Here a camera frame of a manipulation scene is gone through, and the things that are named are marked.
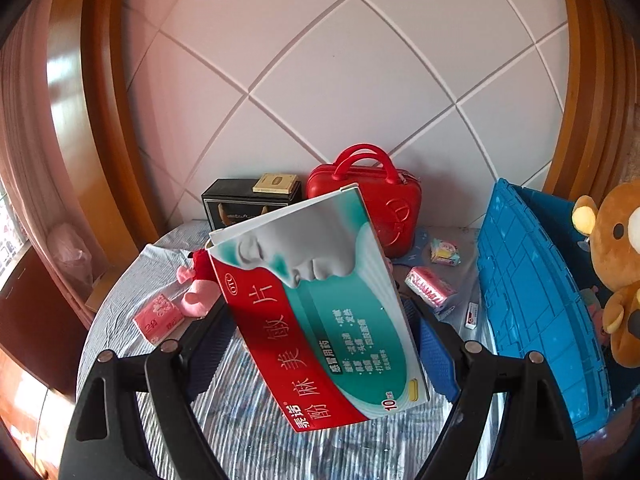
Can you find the colourful small packet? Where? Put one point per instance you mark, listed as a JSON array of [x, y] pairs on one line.
[[445, 252]]

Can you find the small white box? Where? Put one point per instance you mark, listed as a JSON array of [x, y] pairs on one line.
[[472, 315]]

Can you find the red and teal medicine box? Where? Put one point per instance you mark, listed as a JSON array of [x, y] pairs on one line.
[[320, 335]]

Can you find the pink floral tissue packet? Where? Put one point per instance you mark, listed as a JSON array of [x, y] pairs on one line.
[[157, 317]]

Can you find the small gold box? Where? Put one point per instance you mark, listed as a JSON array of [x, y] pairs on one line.
[[275, 183]]

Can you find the pink plush toy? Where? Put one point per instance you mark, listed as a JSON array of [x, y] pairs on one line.
[[200, 297]]

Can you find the cardboard box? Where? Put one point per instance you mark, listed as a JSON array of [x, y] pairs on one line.
[[100, 292]]

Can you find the brown teddy bear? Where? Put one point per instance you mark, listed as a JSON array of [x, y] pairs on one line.
[[620, 255]]

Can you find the pink plastic bag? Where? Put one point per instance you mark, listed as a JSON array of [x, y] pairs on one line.
[[70, 250]]

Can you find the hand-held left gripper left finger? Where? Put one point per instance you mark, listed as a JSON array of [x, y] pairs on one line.
[[212, 350]]

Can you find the white padded wooden headboard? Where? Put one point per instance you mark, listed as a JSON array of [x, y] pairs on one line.
[[350, 60]]

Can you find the red handbag case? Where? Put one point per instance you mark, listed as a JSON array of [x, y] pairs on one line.
[[390, 205]]

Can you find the pink curtain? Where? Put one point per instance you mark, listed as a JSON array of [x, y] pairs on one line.
[[20, 150]]

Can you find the black box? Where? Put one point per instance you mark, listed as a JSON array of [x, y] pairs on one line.
[[225, 200]]

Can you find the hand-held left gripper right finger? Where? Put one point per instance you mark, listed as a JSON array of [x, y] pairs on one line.
[[437, 355]]

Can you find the blue plastic crate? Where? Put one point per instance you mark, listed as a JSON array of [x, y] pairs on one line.
[[525, 270]]

